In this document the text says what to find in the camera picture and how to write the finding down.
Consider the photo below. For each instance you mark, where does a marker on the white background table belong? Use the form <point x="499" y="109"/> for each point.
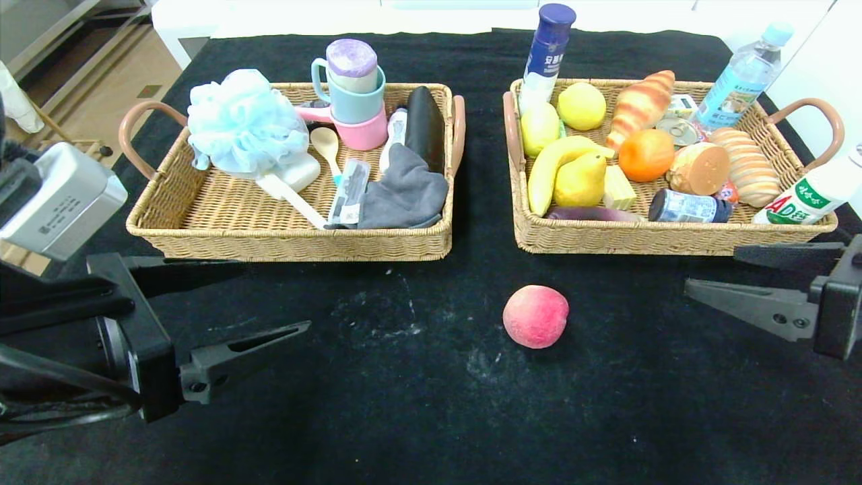
<point x="188" y="20"/>

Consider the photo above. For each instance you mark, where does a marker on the purple eggplant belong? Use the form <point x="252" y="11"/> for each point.
<point x="599" y="214"/>

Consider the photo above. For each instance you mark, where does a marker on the white bottle with blue cap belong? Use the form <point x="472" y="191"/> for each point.
<point x="545" y="60"/>

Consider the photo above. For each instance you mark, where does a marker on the light wooden shelf unit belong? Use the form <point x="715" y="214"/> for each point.
<point x="40" y="27"/>

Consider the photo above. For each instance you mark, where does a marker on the yellow pear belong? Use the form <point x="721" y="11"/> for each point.
<point x="580" y="182"/>

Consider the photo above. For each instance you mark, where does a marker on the white tube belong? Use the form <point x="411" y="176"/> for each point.
<point x="394" y="135"/>

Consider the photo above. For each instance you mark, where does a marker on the white bottle with green label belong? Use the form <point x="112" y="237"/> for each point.
<point x="808" y="195"/>

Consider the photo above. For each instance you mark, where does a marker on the light wooden rack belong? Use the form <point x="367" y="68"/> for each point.
<point x="74" y="145"/>

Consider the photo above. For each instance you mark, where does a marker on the grey cloth with tag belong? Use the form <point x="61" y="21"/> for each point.
<point x="404" y="195"/>

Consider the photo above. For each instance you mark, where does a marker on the clear plastic compass case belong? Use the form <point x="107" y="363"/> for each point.
<point x="350" y="192"/>

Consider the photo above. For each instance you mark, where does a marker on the black oblong case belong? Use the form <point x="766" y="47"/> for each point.
<point x="425" y="128"/>

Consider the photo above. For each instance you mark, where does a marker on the long ridged bread loaf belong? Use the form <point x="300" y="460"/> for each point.
<point x="747" y="168"/>

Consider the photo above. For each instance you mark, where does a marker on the teal mug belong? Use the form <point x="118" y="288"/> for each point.
<point x="357" y="106"/>

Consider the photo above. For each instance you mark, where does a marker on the light blue bath pouf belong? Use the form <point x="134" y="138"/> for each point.
<point x="242" y="128"/>

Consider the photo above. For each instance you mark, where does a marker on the orange fruit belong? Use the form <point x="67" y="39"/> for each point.
<point x="645" y="156"/>

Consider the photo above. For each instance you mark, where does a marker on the clear water bottle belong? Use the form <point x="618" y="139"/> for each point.
<point x="737" y="87"/>

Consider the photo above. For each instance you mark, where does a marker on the silver tin can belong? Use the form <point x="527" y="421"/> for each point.
<point x="677" y="131"/>

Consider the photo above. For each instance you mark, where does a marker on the yellow banana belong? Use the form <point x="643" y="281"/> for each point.
<point x="542" y="178"/>

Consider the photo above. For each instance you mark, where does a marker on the red peach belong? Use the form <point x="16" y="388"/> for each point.
<point x="535" y="316"/>

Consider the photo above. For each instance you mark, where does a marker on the round brown bread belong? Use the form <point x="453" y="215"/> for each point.
<point x="700" y="168"/>

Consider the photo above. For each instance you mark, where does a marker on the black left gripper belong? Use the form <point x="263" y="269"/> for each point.
<point x="140" y="330"/>

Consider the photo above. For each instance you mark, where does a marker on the striped croissant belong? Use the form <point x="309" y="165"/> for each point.
<point x="640" y="108"/>

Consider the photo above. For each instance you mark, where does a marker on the small white green carton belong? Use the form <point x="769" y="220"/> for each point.
<point x="683" y="106"/>

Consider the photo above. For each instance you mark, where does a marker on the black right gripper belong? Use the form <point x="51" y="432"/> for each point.
<point x="838" y="315"/>

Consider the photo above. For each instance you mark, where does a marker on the purple-topped beige cylinder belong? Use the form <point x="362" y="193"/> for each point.
<point x="351" y="64"/>

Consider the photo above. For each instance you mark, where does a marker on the small red packet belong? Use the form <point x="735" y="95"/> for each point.
<point x="727" y="193"/>

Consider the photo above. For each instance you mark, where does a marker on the oval yellow lemon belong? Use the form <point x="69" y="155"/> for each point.
<point x="539" y="124"/>

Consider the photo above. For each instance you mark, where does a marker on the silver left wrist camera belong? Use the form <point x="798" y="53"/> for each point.
<point x="60" y="202"/>

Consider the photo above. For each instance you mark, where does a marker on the white hanging cloth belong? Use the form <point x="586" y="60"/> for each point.
<point x="17" y="101"/>

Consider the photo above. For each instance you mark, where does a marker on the wicker basket with food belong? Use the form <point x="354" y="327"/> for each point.
<point x="673" y="236"/>

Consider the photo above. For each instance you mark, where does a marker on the round yellow lemon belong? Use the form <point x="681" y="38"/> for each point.
<point x="581" y="106"/>

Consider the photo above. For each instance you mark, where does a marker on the small jar with blue lid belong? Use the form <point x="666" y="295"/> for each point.
<point x="683" y="207"/>

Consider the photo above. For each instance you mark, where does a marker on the wicker basket with household items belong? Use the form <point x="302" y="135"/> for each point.
<point x="242" y="229"/>

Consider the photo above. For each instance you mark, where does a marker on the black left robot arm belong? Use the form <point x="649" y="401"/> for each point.
<point x="54" y="303"/>

